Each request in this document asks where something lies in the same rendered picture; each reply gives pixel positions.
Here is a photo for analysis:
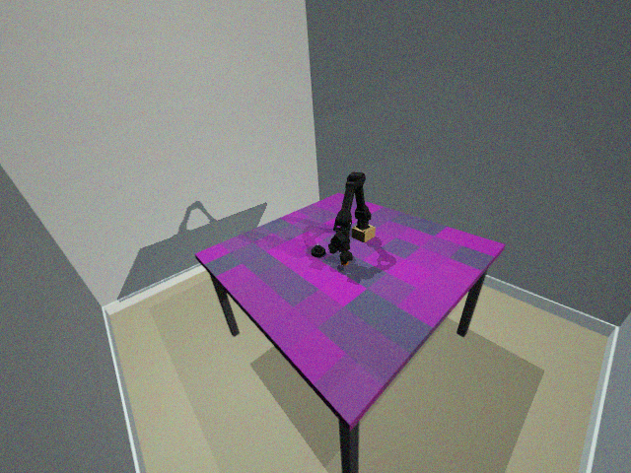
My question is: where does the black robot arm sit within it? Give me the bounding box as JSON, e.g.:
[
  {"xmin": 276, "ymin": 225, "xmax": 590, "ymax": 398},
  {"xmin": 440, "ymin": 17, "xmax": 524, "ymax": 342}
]
[{"xmin": 328, "ymin": 172, "xmax": 371, "ymax": 254}]

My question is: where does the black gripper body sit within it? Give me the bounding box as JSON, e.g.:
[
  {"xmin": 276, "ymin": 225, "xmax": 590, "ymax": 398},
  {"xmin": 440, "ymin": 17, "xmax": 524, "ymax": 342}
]
[{"xmin": 340, "ymin": 237, "xmax": 353, "ymax": 261}]

